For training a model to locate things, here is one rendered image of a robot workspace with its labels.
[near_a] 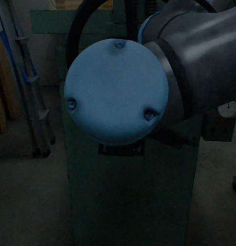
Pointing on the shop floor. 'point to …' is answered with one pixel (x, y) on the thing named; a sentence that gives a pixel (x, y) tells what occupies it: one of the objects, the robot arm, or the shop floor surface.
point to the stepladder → (8, 18)
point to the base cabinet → (130, 188)
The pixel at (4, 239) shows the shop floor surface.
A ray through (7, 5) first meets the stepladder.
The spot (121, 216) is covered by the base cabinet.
